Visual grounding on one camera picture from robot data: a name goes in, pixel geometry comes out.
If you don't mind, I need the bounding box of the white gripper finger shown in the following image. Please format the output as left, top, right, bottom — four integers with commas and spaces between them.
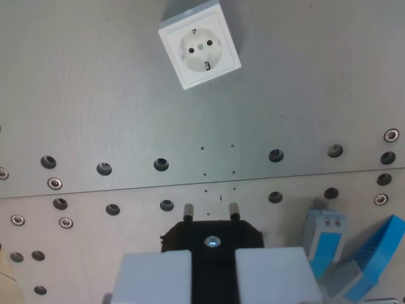
109, 250, 193, 304
235, 246, 324, 304

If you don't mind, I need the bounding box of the black two-pin power plug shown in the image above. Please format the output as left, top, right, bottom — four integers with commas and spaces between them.
159, 202, 265, 304

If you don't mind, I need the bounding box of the blue ribbed plastic housing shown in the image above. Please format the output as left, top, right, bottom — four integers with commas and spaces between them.
328, 214, 405, 302

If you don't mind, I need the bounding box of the white blue rail module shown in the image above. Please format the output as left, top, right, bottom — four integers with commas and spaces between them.
302, 208, 351, 281

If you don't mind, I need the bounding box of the white wall socket box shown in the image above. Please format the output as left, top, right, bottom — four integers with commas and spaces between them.
158, 0, 242, 91

